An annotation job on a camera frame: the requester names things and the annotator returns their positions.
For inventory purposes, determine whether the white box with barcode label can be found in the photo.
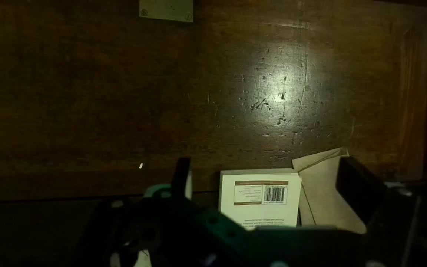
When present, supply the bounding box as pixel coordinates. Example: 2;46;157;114
218;169;302;231

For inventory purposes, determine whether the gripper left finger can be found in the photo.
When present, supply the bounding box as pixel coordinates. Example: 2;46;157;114
76;157;255;267

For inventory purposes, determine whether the beige plate with screws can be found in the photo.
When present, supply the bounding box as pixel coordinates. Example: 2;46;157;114
139;0;194;23

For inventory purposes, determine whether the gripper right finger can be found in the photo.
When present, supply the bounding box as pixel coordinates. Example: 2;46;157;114
335;156;427;267

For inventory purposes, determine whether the brown cardboard box flap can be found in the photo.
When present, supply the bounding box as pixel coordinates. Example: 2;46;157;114
291;147;367;235

